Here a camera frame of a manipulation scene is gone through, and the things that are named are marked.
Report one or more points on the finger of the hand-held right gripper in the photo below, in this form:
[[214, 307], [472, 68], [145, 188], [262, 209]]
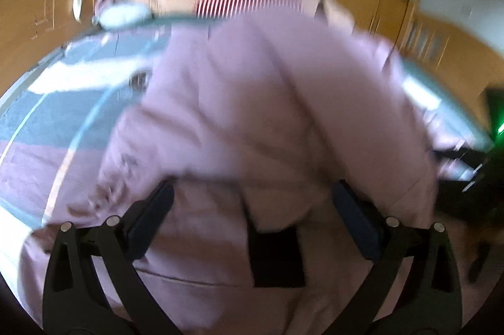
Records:
[[456, 199]]

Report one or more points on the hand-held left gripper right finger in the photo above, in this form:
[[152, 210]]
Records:
[[358, 221]]

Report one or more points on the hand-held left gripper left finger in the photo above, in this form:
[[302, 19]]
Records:
[[147, 221]]

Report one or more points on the pink hooded jacket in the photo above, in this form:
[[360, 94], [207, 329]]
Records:
[[256, 102]]

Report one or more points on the lavender neck pillow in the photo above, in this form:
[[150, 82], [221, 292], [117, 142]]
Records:
[[122, 14]]

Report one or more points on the wooden headboard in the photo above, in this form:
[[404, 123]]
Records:
[[27, 4]]

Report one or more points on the wooden bed side rail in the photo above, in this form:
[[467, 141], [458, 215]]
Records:
[[472, 40]]

